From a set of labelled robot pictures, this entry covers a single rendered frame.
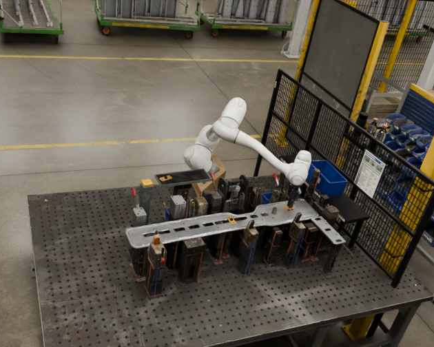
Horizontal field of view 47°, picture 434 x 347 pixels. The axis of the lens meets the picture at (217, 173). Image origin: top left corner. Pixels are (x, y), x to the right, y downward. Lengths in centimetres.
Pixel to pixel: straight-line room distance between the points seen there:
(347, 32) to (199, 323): 352
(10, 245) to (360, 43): 378
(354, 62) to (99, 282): 342
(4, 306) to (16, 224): 97
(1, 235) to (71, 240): 129
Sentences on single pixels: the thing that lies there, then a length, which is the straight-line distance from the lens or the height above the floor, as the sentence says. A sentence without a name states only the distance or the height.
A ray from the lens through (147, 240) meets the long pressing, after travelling 305.
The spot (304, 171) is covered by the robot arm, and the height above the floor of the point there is 143.
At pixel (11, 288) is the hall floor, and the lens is 421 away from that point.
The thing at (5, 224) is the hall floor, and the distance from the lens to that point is 481.
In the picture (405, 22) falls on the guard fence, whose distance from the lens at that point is 691.
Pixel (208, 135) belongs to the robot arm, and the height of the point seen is 122.
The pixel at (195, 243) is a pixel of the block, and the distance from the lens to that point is 303.
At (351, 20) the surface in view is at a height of 186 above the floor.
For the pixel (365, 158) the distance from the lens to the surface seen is 369.
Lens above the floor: 298
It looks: 32 degrees down
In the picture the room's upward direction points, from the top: 11 degrees clockwise
